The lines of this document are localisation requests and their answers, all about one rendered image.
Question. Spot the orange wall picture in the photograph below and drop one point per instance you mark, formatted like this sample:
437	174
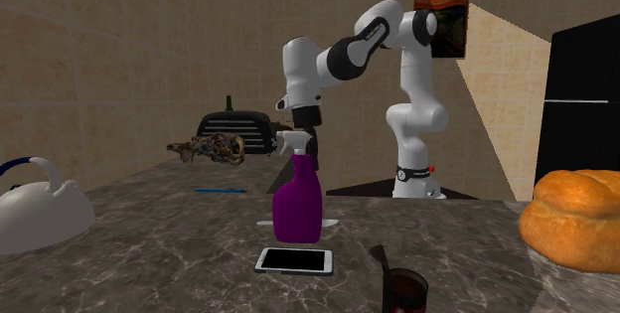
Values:
453	16

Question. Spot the golden bread loaf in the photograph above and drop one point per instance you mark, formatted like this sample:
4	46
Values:
576	220

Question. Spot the white flat utensil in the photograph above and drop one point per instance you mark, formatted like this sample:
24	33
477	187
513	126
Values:
330	223

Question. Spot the dark red cup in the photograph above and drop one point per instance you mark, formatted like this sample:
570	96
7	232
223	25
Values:
404	292

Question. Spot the blue pen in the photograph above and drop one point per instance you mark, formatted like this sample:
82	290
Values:
220	190

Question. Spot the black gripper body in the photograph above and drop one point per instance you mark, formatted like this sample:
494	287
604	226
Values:
306	116

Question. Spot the brown gnarled driftwood figure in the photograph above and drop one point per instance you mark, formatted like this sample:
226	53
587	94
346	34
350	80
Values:
218	147

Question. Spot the white smartphone black screen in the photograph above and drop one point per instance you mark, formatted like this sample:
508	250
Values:
295	259

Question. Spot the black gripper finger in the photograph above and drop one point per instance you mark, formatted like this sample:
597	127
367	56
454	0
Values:
315	149

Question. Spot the black refrigerator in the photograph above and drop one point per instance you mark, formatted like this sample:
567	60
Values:
581	108

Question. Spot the purple spray bottle white trigger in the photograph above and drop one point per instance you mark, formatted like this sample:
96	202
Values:
296	205

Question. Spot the black toaster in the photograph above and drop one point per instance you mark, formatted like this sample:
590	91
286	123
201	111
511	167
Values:
242	125

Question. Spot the dark green bottle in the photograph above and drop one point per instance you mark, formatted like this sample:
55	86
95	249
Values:
229	102

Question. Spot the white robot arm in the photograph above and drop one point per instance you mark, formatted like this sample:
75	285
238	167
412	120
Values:
416	84

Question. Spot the dark spoon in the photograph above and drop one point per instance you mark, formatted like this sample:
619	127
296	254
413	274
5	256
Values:
380	255

